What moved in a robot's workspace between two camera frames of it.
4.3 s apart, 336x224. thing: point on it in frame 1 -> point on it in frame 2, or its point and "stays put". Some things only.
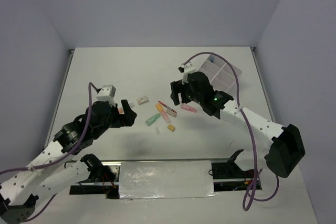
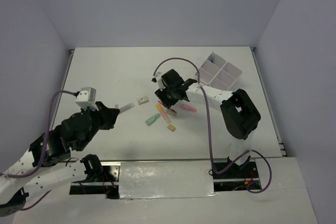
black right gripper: (176, 87) -> (166, 102)
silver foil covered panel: (166, 179) stays put
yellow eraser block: (171, 127) stays put
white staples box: (142, 100) stays put
